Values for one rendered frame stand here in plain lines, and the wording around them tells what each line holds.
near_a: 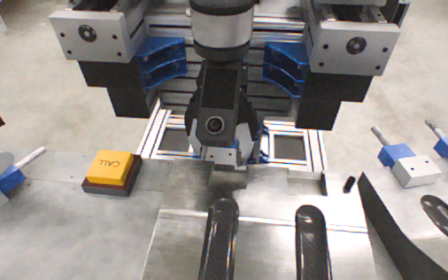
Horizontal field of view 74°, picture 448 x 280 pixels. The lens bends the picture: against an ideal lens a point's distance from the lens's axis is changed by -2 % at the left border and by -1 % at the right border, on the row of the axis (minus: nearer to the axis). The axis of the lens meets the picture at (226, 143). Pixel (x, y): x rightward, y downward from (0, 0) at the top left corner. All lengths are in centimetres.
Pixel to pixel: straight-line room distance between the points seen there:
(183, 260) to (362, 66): 46
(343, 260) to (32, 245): 44
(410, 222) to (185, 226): 31
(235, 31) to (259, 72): 41
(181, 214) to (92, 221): 18
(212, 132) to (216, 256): 15
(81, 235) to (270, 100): 54
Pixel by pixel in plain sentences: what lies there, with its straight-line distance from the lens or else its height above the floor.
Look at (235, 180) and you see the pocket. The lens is 45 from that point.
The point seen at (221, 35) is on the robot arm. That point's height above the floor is 107.
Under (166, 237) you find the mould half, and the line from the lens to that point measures 38.
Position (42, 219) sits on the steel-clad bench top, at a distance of 57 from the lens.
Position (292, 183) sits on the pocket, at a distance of 46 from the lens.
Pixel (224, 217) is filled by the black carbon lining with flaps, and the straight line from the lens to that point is 39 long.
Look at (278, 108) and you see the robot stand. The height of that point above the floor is 71.
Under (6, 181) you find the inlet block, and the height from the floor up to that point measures 83.
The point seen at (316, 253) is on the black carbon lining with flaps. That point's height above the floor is 88.
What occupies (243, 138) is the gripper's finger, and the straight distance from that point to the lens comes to 46.
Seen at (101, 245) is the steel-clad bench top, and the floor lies 80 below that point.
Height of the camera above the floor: 122
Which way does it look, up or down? 46 degrees down
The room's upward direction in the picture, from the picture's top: straight up
